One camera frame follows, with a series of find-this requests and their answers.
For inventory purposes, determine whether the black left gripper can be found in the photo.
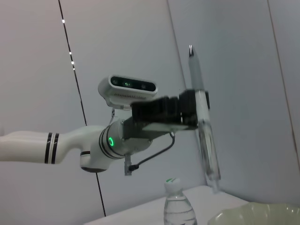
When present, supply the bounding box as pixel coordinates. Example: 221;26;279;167
121;88;210;141

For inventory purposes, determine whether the grey ballpoint pen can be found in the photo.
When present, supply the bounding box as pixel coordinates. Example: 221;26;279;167
188;44;222;193

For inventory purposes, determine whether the clear green-label water bottle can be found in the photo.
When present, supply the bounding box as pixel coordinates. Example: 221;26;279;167
163;177;197;225

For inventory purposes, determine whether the green glass fruit plate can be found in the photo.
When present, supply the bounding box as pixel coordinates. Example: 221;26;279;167
207;202;300;225

